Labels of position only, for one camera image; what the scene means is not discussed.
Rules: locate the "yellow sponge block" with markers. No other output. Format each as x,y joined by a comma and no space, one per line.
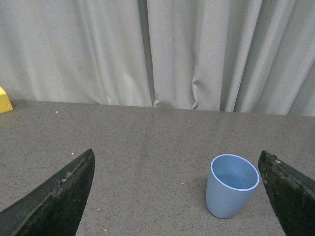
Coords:
5,104

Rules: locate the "grey-white curtain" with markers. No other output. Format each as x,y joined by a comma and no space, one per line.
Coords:
252,56

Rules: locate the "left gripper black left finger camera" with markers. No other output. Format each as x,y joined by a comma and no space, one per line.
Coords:
56,206

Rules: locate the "light blue cup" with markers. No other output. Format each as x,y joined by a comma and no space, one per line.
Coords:
231,181

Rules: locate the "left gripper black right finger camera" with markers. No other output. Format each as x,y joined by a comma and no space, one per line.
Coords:
291,195

